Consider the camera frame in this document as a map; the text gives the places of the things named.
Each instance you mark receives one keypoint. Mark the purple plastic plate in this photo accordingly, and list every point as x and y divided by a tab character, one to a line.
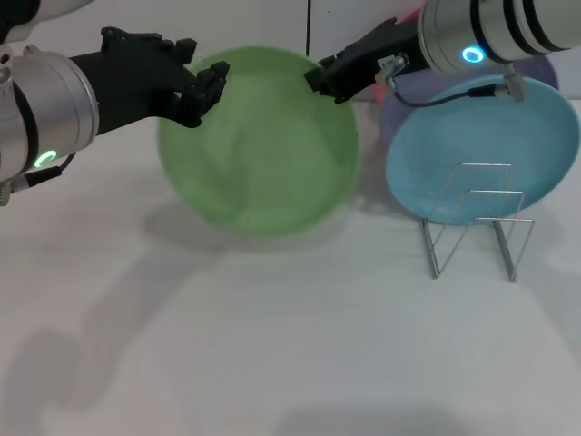
390	120

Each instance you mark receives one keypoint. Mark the red plastic plate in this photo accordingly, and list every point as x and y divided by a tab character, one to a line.
380	93

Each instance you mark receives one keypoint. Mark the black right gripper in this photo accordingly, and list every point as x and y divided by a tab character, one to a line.
372	54

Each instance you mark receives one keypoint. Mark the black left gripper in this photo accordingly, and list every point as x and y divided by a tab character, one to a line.
136	77

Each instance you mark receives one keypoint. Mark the blue plastic plate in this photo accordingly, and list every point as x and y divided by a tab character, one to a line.
454	145

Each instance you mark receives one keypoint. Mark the green plastic plate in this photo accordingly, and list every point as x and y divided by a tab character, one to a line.
272	159

